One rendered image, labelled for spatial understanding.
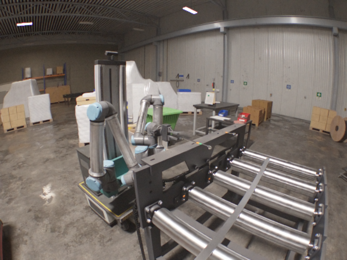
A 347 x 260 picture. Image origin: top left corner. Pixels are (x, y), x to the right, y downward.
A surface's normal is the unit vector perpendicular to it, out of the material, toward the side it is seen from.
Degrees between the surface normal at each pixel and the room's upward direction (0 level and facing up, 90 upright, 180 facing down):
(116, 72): 90
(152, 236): 90
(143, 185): 90
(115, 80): 90
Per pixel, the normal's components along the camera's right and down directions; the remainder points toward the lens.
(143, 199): 0.70, 0.22
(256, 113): -0.68, 0.20
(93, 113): -0.15, 0.15
